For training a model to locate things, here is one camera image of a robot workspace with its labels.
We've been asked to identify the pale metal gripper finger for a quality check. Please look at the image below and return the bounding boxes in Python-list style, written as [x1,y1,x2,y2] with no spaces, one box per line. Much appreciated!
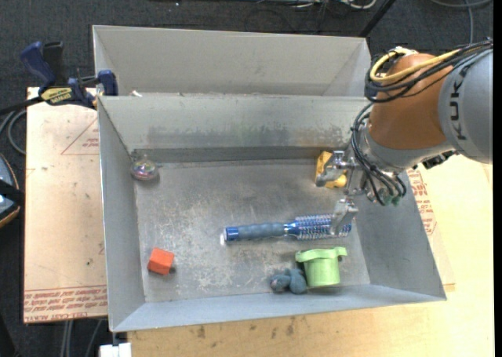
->
[332,198,359,237]
[315,150,351,188]

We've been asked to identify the yellow toy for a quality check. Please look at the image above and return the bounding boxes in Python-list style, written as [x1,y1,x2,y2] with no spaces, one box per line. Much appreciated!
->
[315,150,349,190]

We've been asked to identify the green plastic cup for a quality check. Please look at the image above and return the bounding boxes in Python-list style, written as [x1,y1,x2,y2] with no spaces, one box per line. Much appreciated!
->
[294,246,348,288]

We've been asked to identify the blue hairbrush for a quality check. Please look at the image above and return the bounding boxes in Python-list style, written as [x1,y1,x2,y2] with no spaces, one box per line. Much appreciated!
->
[222,212,354,246]

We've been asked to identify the grey-blue toy animal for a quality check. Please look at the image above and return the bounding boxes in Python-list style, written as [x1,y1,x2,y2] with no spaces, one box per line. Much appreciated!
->
[269,268,308,294]

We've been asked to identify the grey metal bin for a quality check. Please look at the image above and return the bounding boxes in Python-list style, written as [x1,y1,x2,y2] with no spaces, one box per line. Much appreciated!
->
[92,24,448,333]

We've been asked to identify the orange block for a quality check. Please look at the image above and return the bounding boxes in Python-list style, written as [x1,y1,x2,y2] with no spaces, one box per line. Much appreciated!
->
[147,247,176,276]

